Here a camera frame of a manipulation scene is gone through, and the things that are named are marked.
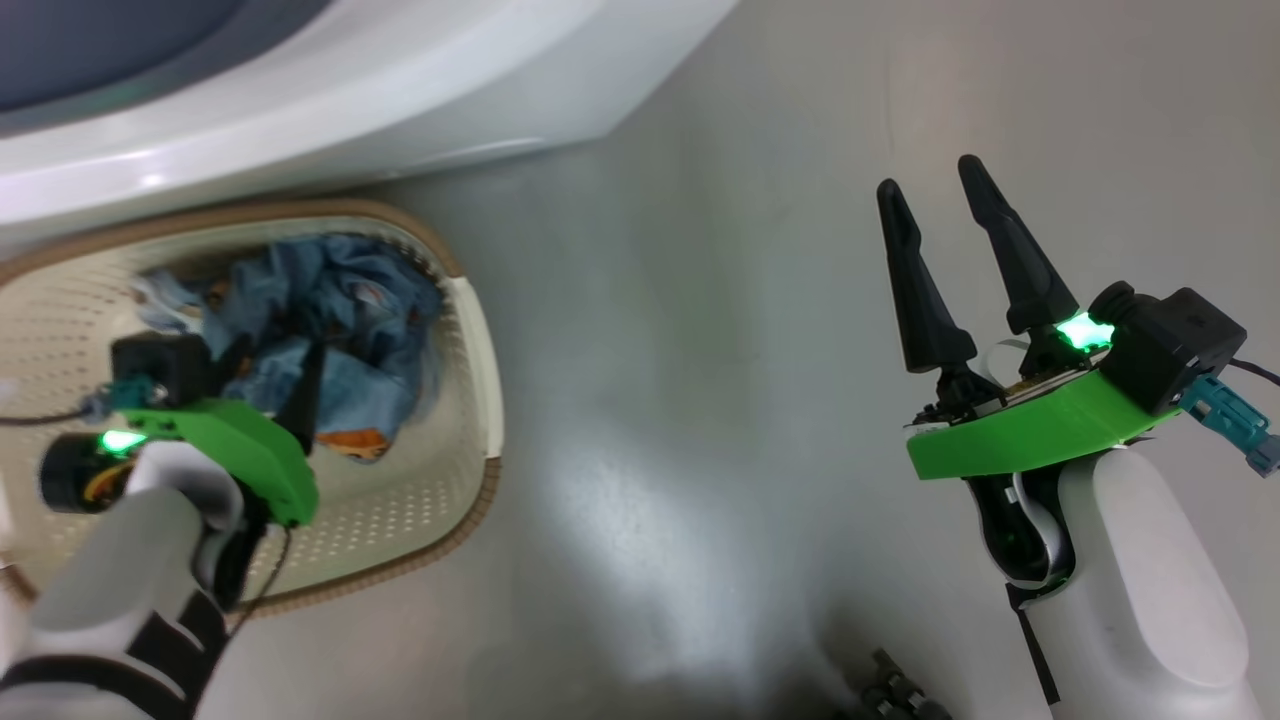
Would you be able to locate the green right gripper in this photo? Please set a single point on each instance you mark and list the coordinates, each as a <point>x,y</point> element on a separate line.
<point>1020,435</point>

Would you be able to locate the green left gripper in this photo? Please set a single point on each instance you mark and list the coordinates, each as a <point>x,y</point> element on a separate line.
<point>250,450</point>

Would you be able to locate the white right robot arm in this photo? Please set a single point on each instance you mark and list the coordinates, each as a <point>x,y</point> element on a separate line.
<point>1150,580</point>

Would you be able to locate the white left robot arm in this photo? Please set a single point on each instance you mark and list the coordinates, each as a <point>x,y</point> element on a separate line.
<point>110,580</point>

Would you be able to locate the dark grey robot base part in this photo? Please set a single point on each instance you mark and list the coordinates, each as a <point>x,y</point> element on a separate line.
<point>895,695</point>

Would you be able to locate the white front-load washing machine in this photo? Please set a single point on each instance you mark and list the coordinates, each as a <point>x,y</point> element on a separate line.
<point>400,90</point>

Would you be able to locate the grey rubber door gasket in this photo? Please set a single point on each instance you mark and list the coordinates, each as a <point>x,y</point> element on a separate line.
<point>100,50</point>

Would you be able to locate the cream perforated laundry basket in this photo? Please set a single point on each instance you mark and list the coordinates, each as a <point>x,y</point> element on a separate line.
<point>430,500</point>

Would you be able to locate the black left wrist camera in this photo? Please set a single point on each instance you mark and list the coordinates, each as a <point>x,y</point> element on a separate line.
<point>160,368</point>

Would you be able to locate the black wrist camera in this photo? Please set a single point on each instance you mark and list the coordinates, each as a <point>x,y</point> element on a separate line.
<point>160,368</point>
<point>1175,345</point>

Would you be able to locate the teal left camera connector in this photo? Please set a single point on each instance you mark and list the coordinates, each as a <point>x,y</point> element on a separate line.
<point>125,395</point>

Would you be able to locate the teal camera connector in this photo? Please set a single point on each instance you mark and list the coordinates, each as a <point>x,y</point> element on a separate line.
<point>125,395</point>
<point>1235,425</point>

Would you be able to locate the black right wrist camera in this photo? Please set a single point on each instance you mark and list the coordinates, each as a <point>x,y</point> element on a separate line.
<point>1175,345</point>

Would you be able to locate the teal right camera connector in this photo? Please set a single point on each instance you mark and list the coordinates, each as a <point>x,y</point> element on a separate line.
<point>1235,425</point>

